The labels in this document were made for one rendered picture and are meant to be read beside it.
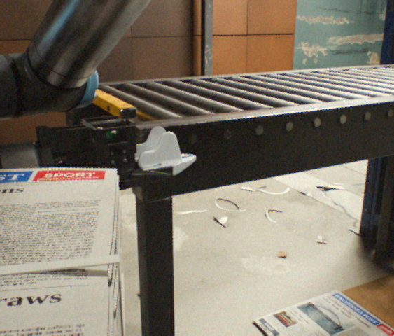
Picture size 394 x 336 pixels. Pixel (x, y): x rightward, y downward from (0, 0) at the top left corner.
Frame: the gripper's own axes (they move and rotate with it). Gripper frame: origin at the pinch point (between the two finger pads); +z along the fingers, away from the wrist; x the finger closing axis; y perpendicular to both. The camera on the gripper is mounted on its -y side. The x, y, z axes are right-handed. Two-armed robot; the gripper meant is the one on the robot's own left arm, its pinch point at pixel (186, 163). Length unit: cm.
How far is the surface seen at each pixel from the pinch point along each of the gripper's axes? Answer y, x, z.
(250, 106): 3.1, 18.7, 23.2
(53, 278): 6.3, -33.0, -24.3
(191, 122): 3.6, 9.4, 5.5
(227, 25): 13, 324, 202
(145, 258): -19.2, 9.6, -3.3
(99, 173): 6.2, -16.6, -17.1
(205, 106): 2.7, 24.5, 16.3
